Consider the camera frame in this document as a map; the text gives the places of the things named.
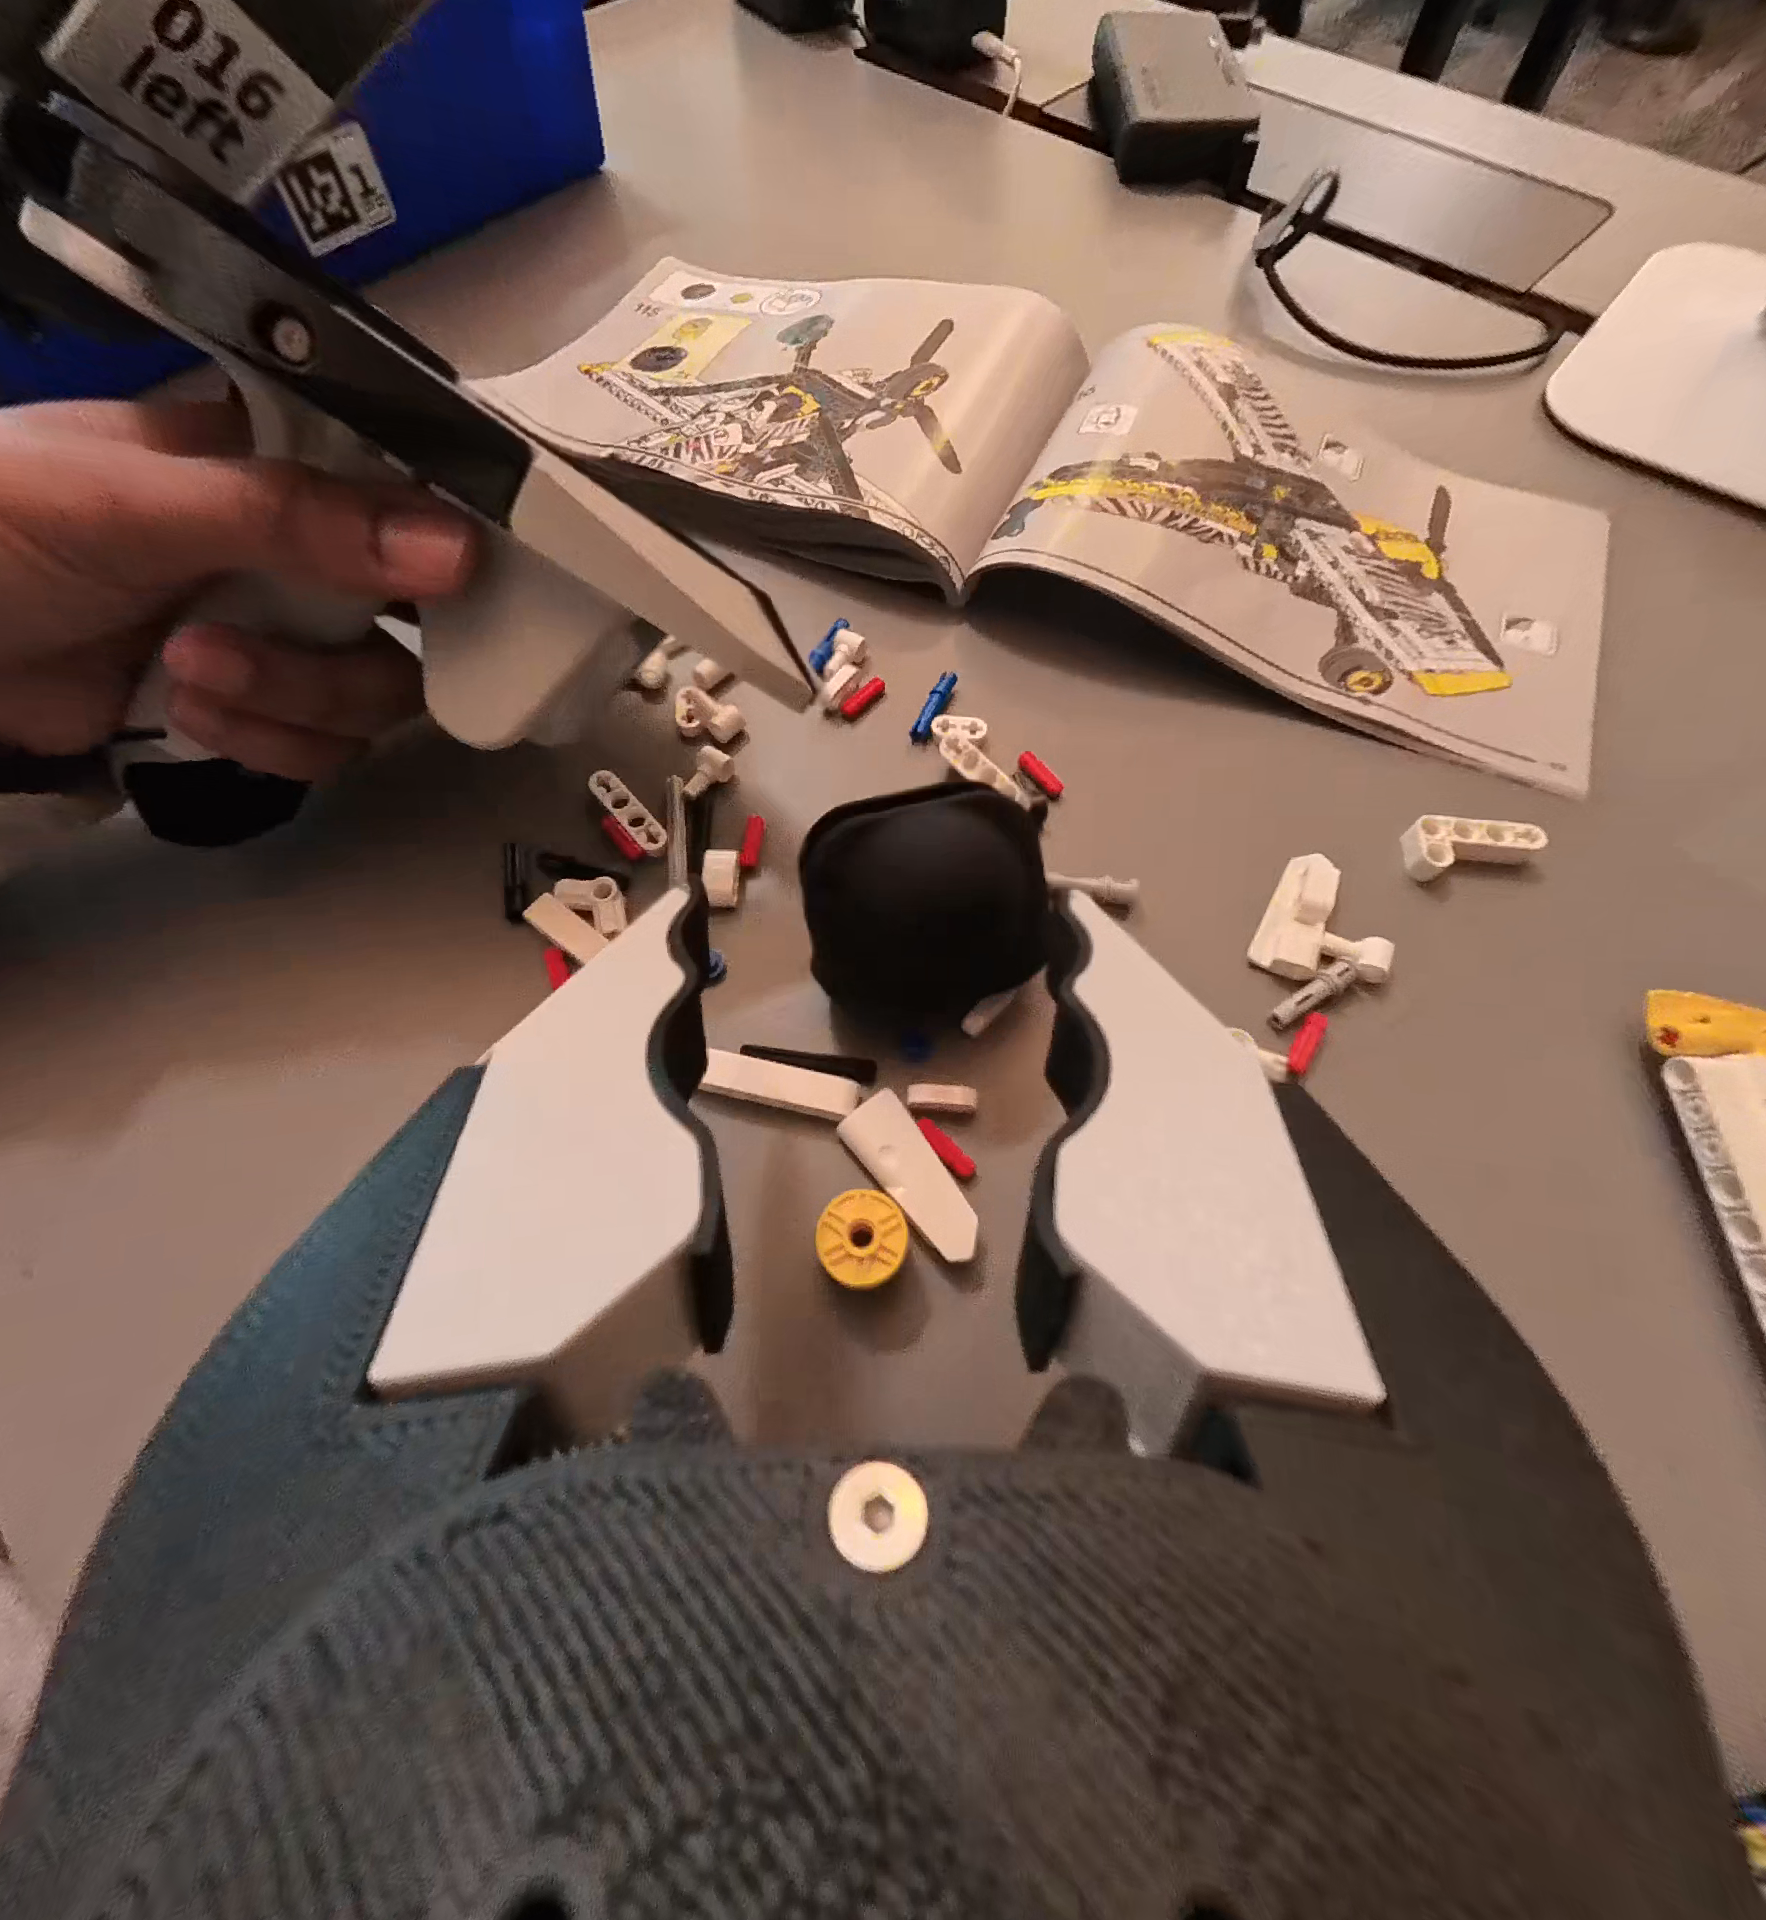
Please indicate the white lego bracket piece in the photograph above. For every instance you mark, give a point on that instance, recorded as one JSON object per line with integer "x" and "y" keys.
{"x": 1297, "y": 916}

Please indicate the white display stand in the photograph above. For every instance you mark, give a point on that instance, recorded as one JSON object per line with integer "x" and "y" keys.
{"x": 1694, "y": 374}

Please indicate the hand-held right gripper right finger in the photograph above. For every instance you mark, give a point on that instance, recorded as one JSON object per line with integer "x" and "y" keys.
{"x": 1214, "y": 1231}

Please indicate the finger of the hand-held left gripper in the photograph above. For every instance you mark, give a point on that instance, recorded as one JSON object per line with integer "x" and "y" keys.
{"x": 644, "y": 577}

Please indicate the black battery charger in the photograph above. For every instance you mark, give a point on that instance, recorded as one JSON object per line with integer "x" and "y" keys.
{"x": 928, "y": 22}
{"x": 800, "y": 12}

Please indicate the scattered small lego pieces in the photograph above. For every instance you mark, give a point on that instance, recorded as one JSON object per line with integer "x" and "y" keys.
{"x": 786, "y": 1082}

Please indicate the power adapter brick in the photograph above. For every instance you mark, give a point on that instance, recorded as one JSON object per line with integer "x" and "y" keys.
{"x": 1169, "y": 97}

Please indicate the white curved lego panel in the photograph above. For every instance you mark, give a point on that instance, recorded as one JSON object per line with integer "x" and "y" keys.
{"x": 907, "y": 1169}

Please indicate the lego instruction booklet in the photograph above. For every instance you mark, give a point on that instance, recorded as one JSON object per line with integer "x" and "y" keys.
{"x": 1274, "y": 494}

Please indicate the paper blue bin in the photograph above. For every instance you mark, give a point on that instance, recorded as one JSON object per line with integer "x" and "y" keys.
{"x": 494, "y": 103}

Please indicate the black lego tyre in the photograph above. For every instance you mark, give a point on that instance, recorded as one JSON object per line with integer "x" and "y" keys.
{"x": 921, "y": 899}

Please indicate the lego airplane model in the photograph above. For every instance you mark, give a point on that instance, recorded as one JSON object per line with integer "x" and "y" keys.
{"x": 1753, "y": 1169}

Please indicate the white angled lego beam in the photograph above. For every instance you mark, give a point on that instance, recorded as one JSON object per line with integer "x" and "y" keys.
{"x": 1467, "y": 840}

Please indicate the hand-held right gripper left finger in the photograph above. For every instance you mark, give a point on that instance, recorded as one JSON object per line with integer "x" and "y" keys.
{"x": 554, "y": 1200}

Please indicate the yellow lego wheel hub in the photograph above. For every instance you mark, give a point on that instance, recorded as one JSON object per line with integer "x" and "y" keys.
{"x": 864, "y": 1237}

